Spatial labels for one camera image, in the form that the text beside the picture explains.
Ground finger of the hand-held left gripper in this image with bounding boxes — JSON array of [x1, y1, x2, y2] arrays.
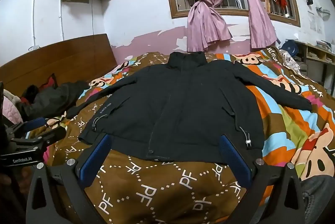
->
[[16, 126, 67, 147], [5, 117, 48, 135]]

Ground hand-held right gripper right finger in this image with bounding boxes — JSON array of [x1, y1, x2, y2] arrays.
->
[[220, 134, 307, 224]]

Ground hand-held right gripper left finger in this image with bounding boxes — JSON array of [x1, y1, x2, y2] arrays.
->
[[26, 133, 113, 224]]

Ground black jacket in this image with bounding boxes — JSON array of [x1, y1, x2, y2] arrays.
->
[[65, 51, 313, 164]]

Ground dark clothes pile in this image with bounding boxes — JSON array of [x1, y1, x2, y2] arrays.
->
[[21, 81, 91, 120]]

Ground pink quilted pillow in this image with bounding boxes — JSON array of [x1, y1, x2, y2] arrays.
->
[[0, 93, 23, 125]]

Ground printed cartoon blanket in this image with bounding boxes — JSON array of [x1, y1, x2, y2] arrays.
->
[[43, 47, 335, 224]]

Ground wooden headboard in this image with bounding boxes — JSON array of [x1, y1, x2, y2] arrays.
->
[[0, 33, 117, 99]]

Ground grey cloth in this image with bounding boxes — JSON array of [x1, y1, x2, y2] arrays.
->
[[301, 179, 335, 214]]

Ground floral cloth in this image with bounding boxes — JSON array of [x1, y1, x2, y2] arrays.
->
[[280, 53, 301, 73]]

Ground blue cap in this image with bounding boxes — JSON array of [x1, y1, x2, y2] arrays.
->
[[281, 39, 299, 55]]

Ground wooden shelf desk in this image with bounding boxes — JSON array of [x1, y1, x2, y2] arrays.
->
[[293, 39, 335, 95]]

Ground pink curtain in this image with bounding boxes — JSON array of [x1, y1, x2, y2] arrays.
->
[[170, 0, 233, 53], [232, 0, 278, 49]]

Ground white wall papers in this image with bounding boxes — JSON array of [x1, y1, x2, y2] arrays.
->
[[307, 12, 325, 34]]

